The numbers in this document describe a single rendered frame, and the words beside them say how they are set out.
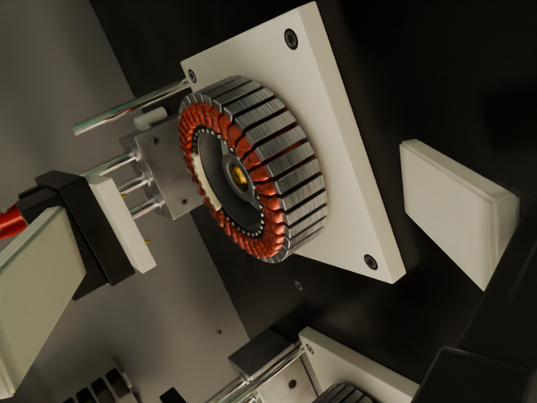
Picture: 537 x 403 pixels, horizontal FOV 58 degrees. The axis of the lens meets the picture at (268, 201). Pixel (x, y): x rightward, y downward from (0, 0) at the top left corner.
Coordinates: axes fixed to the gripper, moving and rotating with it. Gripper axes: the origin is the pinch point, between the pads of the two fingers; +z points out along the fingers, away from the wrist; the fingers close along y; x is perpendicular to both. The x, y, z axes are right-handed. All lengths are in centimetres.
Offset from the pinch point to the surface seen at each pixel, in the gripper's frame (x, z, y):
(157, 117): 1.1, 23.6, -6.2
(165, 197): -5.1, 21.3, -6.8
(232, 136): 1.5, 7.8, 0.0
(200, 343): -26.5, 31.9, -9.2
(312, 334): -18.3, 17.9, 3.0
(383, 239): -5.1, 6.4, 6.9
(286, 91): 3.1, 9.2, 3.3
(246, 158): 0.4, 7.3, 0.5
